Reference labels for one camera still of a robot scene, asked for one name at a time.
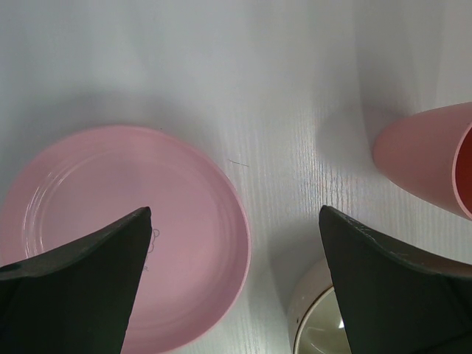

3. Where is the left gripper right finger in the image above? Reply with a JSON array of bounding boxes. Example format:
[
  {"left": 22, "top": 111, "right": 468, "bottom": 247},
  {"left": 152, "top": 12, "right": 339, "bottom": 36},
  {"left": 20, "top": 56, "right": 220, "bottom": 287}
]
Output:
[{"left": 319, "top": 206, "right": 471, "bottom": 353}]

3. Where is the beige bowl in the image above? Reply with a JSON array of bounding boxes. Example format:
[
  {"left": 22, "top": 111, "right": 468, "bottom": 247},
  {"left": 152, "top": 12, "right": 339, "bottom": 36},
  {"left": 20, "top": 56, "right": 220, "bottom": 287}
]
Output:
[{"left": 287, "top": 259, "right": 351, "bottom": 354}]

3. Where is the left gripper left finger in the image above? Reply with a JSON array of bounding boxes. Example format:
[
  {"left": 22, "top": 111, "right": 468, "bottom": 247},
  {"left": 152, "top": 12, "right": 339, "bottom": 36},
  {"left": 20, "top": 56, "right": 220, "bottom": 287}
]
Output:
[{"left": 1, "top": 207, "right": 152, "bottom": 353}]

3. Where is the pink cup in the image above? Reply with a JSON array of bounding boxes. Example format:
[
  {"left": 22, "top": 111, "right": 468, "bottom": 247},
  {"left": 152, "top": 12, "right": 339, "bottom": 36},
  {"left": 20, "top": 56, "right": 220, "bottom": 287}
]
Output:
[{"left": 372, "top": 103, "right": 471, "bottom": 219}]

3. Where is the pink plate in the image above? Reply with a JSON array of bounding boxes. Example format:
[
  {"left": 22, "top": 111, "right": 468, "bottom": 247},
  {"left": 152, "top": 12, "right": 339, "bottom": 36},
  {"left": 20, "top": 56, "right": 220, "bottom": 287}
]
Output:
[{"left": 1, "top": 125, "right": 251, "bottom": 353}]

